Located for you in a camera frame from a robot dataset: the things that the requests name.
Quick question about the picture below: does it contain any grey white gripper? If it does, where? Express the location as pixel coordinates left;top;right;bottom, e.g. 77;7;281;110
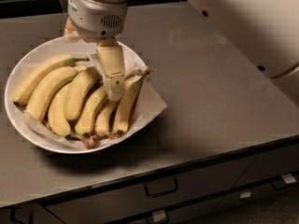
64;0;127;101

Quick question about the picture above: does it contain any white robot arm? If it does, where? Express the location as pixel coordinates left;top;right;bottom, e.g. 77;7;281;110
64;0;299;103

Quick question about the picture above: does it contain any large white bowl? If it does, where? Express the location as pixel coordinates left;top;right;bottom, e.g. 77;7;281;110
4;34;153;155

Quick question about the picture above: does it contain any white paper liner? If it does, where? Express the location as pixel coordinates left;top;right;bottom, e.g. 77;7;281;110
9;51;167;154

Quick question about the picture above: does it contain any grey drawer front middle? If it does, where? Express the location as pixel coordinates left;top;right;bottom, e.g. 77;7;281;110
49;157;252;224

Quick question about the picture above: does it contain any grey drawer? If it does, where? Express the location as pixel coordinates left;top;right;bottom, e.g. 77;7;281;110
107;171;299;224
0;203;65;224
235;144;299;188
49;157;252;224

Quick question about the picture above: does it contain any grey drawer front left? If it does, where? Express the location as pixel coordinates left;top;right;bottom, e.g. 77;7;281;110
0;203;65;224

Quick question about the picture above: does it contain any grey lower drawer front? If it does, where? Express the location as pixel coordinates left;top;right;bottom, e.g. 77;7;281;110
107;171;299;224

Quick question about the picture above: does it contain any grey drawer front right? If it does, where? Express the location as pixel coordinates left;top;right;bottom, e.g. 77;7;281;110
235;144;299;188

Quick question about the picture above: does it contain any black drawer handle middle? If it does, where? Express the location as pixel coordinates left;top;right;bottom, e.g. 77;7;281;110
144;176;178;198

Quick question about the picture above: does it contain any black drawer handle left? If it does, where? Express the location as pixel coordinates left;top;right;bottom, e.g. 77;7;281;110
9;206;34;224

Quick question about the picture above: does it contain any black drawer handle right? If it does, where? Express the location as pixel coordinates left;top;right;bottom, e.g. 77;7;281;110
271;178;293;190

